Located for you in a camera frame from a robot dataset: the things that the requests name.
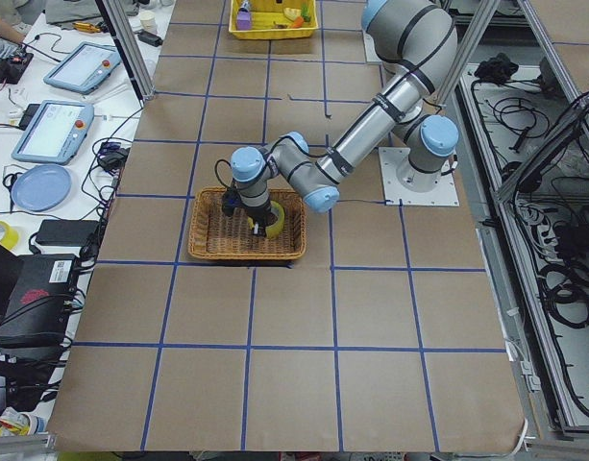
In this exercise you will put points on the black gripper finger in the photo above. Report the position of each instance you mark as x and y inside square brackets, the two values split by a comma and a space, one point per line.
[259, 229]

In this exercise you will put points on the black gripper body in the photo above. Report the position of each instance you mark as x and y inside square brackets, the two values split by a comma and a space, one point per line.
[256, 214]

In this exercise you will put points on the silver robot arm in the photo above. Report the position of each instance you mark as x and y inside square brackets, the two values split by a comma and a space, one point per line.
[420, 39]

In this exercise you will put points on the spare yellow tape roll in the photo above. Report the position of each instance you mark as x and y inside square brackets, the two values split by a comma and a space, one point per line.
[9, 236]

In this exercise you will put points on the brown wicker basket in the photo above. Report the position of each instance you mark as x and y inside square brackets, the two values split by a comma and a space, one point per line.
[215, 236]

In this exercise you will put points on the yellow woven tray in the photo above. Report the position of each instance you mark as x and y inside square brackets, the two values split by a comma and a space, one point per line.
[269, 23]

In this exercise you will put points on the purple foam cube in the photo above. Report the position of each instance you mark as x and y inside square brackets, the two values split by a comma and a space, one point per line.
[243, 21]

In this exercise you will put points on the orange toy carrot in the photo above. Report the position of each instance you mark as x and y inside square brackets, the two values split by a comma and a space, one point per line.
[301, 18]

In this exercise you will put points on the toy croissant bread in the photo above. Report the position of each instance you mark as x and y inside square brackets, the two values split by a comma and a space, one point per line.
[292, 14]

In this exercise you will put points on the black power adapter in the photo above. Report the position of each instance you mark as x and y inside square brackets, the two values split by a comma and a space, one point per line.
[65, 233]

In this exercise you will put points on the lower teach pendant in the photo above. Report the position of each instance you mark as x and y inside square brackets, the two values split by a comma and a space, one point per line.
[55, 133]

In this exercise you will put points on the teach pendant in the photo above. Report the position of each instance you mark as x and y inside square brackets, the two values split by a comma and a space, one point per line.
[55, 133]
[85, 68]

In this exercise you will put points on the blue plate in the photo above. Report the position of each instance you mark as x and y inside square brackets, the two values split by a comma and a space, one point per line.
[41, 187]

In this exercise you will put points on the upper teach pendant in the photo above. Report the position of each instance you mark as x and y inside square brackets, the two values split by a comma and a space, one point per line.
[85, 68]

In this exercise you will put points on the black computer box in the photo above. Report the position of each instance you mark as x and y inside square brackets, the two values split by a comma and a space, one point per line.
[37, 310]

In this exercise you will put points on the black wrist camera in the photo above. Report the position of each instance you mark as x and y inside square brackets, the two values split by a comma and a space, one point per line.
[230, 201]

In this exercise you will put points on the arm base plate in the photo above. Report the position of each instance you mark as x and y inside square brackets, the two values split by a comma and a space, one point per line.
[403, 185]
[371, 55]

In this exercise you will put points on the aluminium frame post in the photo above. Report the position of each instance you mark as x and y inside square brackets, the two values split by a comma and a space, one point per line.
[126, 44]

